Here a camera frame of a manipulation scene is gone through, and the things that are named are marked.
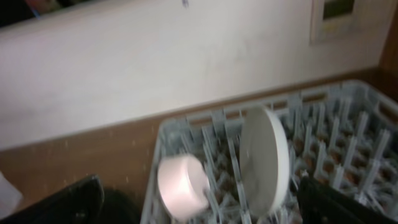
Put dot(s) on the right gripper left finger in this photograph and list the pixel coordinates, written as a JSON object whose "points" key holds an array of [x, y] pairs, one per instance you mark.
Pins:
{"points": [[80, 202]]}

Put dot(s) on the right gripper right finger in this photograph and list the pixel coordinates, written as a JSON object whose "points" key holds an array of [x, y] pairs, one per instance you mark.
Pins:
{"points": [[319, 203]]}

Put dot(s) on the grey round plate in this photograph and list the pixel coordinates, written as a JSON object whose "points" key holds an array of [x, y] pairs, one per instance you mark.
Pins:
{"points": [[264, 161]]}

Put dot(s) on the grey plastic dishwasher rack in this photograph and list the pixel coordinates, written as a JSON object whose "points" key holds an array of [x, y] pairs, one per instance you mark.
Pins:
{"points": [[344, 135]]}

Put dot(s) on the round black tray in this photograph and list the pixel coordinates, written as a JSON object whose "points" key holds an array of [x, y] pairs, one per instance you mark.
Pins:
{"points": [[118, 208]]}

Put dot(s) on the wall frame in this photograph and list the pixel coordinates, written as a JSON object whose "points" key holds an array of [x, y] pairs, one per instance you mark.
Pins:
{"points": [[332, 19]]}

